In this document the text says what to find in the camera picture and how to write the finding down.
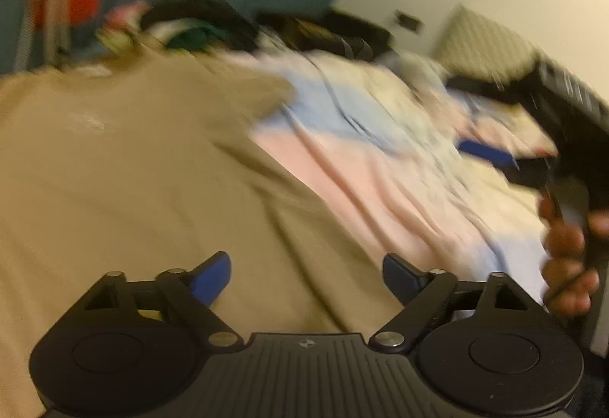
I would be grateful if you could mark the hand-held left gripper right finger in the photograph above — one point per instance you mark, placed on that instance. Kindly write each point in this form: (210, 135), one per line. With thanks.
(402, 277)

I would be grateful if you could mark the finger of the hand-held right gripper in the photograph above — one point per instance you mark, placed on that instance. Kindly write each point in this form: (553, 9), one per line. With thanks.
(485, 154)
(490, 89)

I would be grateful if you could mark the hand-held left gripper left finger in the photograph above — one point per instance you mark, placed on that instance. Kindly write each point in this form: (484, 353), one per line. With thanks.
(209, 280)

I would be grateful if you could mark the tan printed t-shirt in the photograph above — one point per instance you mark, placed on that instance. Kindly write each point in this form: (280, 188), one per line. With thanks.
(119, 185)

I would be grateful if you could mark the pile of mixed clothes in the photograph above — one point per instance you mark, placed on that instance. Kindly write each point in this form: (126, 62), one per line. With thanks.
(190, 25)

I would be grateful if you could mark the person's right hand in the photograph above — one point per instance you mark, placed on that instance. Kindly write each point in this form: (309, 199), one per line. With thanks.
(564, 246)

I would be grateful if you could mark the pastel duvet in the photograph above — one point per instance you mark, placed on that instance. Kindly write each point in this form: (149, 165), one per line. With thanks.
(380, 189)

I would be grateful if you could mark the black sofa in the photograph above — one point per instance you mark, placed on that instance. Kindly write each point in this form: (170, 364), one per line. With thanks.
(352, 37)

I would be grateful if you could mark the dark wall socket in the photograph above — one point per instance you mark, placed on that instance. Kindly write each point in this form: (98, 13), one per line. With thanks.
(409, 21)

